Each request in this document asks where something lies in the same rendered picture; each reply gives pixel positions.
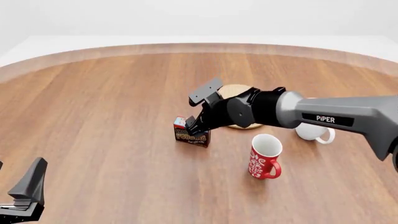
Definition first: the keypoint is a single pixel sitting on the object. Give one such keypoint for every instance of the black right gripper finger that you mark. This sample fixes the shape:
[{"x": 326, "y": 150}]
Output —
[
  {"x": 190, "y": 121},
  {"x": 199, "y": 129}
]

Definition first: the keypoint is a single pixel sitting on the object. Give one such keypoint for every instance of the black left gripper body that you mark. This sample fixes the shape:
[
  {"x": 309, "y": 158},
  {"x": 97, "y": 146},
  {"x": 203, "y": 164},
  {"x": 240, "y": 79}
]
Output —
[{"x": 21, "y": 211}]

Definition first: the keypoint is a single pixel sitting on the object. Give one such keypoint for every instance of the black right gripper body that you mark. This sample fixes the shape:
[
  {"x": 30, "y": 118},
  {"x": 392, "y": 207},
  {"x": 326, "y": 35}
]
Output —
[{"x": 216, "y": 112}]

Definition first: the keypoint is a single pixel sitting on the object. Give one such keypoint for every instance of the chocolate pudding box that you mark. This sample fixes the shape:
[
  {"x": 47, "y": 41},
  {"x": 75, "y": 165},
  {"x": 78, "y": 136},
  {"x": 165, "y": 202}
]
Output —
[{"x": 193, "y": 140}]

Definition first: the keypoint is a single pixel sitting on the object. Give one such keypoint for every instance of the grey and black right robot arm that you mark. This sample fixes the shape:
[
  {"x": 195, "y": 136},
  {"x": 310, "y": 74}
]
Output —
[{"x": 329, "y": 109}]

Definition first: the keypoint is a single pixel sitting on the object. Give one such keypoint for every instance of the right flat plate on stalk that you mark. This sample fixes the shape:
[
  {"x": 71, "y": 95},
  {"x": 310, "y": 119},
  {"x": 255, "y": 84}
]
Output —
[{"x": 205, "y": 91}]

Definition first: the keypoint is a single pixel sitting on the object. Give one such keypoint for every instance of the round beige plate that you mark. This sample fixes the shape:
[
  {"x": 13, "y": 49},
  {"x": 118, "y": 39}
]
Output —
[{"x": 234, "y": 89}]

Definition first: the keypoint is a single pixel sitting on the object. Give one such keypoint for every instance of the red mug with white pattern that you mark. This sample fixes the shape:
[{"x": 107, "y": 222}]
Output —
[{"x": 264, "y": 158}]

